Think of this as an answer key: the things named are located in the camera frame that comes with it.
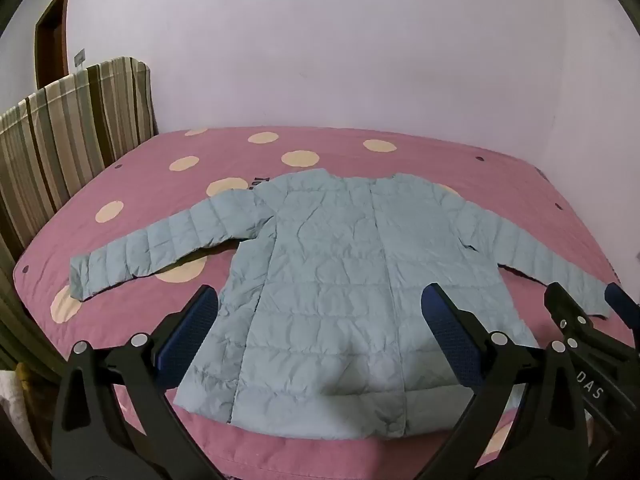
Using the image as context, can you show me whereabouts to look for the light blue quilted jacket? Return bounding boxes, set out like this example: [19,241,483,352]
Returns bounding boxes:
[68,169,612,441]

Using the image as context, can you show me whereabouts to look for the brown wooden door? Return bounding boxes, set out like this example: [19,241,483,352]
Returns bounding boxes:
[34,0,72,92]

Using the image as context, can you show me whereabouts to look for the pink polka-dot bed sheet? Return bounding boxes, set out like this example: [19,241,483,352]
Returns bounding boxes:
[11,126,636,480]

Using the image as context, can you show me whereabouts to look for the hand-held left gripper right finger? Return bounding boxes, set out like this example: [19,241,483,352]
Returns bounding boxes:
[420,282,591,480]

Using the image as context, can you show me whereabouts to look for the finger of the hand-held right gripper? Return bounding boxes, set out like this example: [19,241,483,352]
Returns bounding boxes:
[604,282,640,322]
[544,282,640,367]

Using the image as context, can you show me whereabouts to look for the white and yellow cloth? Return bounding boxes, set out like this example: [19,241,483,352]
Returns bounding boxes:
[0,362,48,471]

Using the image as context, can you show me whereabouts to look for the striped headboard cover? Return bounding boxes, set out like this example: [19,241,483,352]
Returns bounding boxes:
[0,56,160,381]

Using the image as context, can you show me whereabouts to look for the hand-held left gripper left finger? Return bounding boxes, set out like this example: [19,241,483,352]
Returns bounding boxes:
[50,284,227,480]

